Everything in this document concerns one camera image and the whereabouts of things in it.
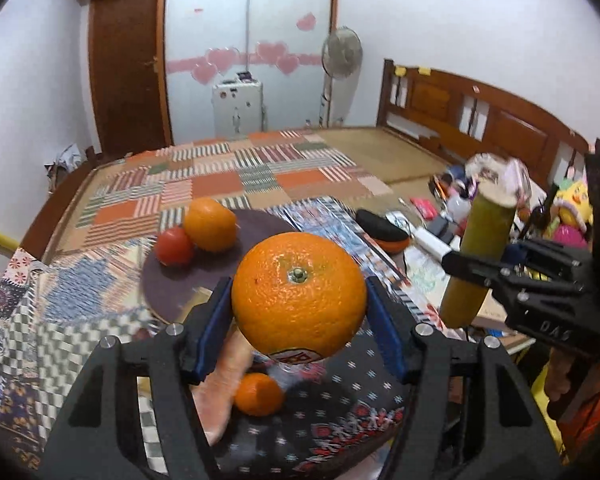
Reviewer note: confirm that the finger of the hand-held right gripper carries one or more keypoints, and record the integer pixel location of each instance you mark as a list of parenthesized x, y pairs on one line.
[(475, 266), (516, 253)]

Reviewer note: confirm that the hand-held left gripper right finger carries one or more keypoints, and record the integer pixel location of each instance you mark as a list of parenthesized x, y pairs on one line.
[(386, 332)]

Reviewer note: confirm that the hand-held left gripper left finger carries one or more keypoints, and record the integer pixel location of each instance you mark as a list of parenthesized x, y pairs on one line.
[(214, 325)]

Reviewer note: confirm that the green sugarcane piece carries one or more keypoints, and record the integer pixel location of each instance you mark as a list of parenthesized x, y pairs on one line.
[(480, 230)]

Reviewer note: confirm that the round dark purple plate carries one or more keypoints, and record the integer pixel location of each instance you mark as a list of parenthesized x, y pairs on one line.
[(180, 290)]

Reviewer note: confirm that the large orange with sticker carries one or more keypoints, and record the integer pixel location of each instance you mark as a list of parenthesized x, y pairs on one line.
[(299, 300)]

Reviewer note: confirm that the person's right forearm orange sleeve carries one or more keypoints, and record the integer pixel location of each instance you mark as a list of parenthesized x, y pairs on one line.
[(595, 400)]

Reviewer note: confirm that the person's right hand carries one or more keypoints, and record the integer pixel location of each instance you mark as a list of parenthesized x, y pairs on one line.
[(560, 375)]

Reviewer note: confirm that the pink plush toy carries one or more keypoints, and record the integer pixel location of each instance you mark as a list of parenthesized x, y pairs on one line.
[(570, 235)]

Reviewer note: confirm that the white rectangular box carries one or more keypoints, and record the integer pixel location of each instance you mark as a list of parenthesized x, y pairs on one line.
[(432, 244)]

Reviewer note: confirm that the cardboard box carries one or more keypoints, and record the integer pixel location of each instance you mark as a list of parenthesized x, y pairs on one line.
[(500, 315)]

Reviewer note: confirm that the white plastic bottle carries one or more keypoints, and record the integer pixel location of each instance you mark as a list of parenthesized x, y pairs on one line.
[(457, 206)]

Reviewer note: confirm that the yellow plush toy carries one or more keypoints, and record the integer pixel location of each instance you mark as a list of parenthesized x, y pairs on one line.
[(575, 202)]

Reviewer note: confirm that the pale orange oblong object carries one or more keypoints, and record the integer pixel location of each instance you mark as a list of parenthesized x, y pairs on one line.
[(220, 400)]

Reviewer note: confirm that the red packet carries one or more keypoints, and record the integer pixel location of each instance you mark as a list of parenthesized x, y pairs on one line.
[(424, 208)]

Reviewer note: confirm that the small mandarin orange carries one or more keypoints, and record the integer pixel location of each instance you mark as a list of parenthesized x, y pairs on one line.
[(259, 394)]

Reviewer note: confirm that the small orange bowl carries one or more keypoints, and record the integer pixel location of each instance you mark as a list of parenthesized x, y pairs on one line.
[(395, 246)]

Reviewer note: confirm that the clear plastic bag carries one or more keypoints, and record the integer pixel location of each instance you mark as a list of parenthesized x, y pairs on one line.
[(495, 172)]

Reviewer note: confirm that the red tomato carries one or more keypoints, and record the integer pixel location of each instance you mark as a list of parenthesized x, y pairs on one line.
[(174, 247)]

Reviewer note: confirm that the dark patterned cloth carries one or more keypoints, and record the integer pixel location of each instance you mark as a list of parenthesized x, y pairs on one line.
[(330, 410)]

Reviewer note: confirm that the black glasses case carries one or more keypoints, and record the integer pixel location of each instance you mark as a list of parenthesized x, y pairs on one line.
[(382, 225)]

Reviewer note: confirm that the wooden bed headboard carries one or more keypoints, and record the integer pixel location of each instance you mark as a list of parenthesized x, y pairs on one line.
[(480, 115)]

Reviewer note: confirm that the patchwork striped blanket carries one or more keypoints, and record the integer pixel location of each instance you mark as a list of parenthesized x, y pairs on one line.
[(180, 185)]

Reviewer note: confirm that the woven straw bed mat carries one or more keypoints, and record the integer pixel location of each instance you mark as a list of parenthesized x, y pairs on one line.
[(380, 155)]

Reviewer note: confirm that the white box appliance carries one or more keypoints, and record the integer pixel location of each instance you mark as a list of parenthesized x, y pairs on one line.
[(237, 107)]

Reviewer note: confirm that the standing electric fan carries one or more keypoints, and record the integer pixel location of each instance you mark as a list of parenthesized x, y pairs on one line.
[(341, 60)]

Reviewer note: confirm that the frosted glass door pink hearts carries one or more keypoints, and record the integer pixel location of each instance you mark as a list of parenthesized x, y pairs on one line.
[(250, 45)]

